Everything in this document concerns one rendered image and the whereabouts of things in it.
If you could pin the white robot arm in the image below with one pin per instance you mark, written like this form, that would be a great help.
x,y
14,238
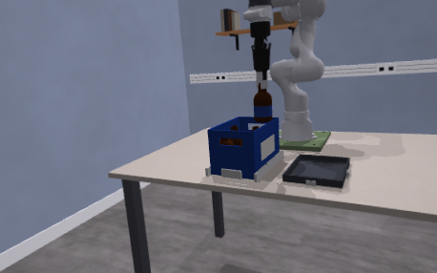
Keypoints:
x,y
307,67

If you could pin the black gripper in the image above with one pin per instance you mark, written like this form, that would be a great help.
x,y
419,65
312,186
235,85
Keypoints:
x,y
260,30

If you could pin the blue plastic crate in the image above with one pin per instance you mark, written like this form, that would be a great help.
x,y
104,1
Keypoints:
x,y
258,147

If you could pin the brown glass bottle with blue label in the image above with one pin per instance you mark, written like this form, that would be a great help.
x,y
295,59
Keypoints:
x,y
262,106

